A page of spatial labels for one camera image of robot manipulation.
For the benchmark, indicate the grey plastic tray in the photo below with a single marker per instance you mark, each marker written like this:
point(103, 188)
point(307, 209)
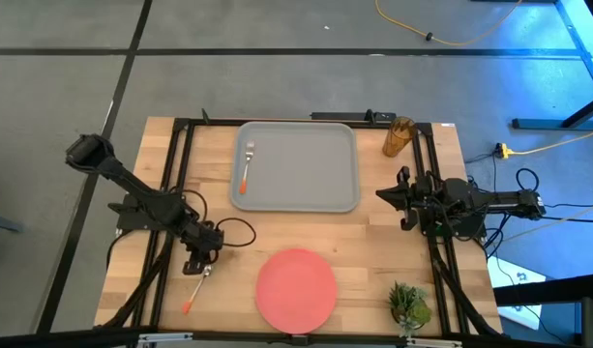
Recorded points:
point(301, 169)

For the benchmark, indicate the silver metal bracket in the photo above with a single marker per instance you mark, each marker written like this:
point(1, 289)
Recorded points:
point(165, 338)
point(434, 342)

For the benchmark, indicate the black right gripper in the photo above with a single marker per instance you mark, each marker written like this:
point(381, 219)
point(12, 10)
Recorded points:
point(426, 200)

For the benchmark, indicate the white printed box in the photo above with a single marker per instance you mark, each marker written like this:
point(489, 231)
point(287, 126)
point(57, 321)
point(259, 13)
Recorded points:
point(513, 275)

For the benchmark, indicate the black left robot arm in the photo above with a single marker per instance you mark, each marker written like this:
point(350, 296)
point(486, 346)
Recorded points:
point(146, 198)

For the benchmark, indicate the black metal beam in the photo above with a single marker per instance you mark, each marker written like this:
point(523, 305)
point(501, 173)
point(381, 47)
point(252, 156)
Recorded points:
point(547, 290)

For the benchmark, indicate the blue lit desk frame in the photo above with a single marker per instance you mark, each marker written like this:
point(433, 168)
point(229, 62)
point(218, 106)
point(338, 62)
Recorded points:
point(542, 124)

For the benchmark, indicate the pink round plate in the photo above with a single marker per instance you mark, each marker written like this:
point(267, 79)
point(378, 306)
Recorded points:
point(296, 290)

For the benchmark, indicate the potted succulent plant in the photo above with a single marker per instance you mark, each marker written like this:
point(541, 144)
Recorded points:
point(409, 309)

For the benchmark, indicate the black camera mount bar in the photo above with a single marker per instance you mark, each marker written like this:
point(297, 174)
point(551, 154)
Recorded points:
point(344, 116)

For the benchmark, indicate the black aluminium table frame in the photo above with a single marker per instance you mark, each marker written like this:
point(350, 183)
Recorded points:
point(180, 124)

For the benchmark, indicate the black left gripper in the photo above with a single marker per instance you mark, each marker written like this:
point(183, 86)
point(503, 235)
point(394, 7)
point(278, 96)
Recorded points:
point(205, 239)

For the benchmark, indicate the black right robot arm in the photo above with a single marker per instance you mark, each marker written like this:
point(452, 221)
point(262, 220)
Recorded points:
point(499, 200)

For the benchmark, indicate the amber faceted plastic cup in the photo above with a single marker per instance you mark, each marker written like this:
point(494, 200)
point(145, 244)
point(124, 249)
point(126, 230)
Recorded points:
point(397, 140)

